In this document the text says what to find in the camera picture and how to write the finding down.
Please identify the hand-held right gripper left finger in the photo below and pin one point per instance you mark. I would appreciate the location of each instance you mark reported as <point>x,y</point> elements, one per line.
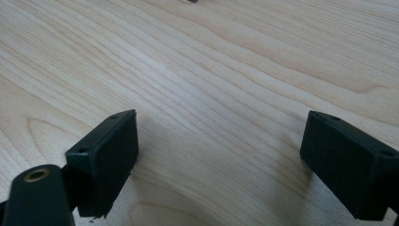
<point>108,163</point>

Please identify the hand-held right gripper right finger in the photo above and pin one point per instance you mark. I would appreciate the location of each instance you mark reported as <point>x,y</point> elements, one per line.
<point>351,169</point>

